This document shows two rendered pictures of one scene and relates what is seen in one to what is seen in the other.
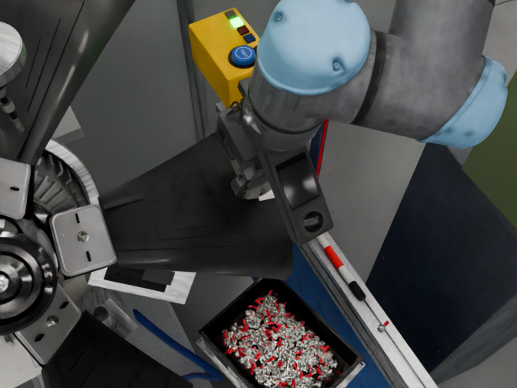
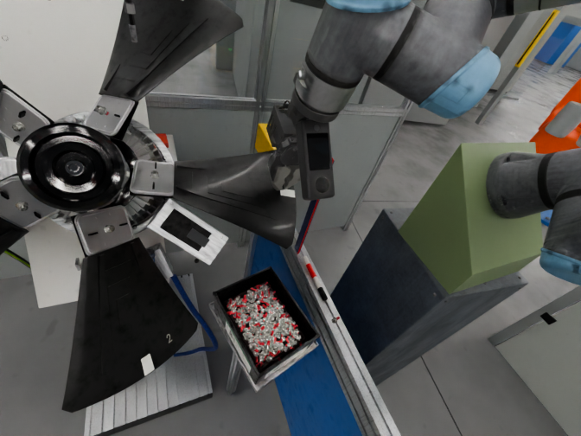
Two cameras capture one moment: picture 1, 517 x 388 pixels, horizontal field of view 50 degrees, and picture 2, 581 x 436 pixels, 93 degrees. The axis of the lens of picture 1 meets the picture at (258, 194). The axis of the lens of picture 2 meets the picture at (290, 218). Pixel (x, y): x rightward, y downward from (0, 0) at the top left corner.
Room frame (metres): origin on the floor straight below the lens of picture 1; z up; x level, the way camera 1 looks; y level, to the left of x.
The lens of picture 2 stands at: (-0.05, -0.01, 1.49)
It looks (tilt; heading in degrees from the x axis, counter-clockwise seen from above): 43 degrees down; 356
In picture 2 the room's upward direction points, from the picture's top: 17 degrees clockwise
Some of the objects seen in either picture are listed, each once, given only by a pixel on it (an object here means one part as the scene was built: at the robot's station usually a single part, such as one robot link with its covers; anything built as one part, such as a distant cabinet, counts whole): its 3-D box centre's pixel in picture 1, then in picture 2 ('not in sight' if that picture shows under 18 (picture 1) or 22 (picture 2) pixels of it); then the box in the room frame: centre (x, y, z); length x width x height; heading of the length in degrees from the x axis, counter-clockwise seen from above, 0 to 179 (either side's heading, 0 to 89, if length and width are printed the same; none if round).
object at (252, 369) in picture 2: (278, 350); (263, 320); (0.26, -0.03, 0.84); 0.22 x 0.17 x 0.07; 43
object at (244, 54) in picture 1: (243, 55); not in sight; (0.71, 0.03, 1.08); 0.04 x 0.04 x 0.02
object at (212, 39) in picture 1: (232, 61); (277, 150); (0.75, 0.05, 1.02); 0.16 x 0.10 x 0.11; 29
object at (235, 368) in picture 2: not in sight; (237, 360); (0.30, 0.01, 0.40); 0.03 x 0.03 x 0.80; 44
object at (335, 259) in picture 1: (340, 266); (314, 277); (0.40, -0.15, 0.87); 0.14 x 0.01 x 0.01; 30
